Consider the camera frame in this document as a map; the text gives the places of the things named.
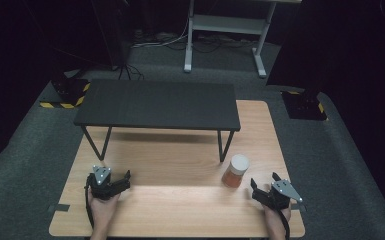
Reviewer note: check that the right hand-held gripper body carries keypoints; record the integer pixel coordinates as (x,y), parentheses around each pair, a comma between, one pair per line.
(280,195)

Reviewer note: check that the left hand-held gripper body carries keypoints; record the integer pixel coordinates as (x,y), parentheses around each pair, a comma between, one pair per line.
(102,190)

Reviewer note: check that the person's left hand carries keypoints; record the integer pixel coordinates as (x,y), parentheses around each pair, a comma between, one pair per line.
(101,210)

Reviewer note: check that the person's right hand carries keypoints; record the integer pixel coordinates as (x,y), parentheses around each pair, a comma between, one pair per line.
(275,218)

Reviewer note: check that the grey tape piece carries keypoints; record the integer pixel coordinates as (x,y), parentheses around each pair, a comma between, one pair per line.
(60,208)
(301,207)

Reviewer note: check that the white-lidded jar with orange contents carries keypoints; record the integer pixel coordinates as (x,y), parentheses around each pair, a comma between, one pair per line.
(236,175)

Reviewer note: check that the black base with yellow stripes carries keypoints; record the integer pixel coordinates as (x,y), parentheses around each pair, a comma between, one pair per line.
(69,95)
(305,106)

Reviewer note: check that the black low shelf with legs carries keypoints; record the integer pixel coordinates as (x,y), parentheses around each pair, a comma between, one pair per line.
(158,105)

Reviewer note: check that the black tripod stand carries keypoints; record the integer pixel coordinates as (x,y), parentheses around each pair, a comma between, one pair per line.
(124,68)

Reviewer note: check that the dark upright panel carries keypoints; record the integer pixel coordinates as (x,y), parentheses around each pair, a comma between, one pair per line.
(113,31)

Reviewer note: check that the grey metal desk frame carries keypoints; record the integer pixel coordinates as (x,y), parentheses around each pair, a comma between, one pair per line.
(226,25)

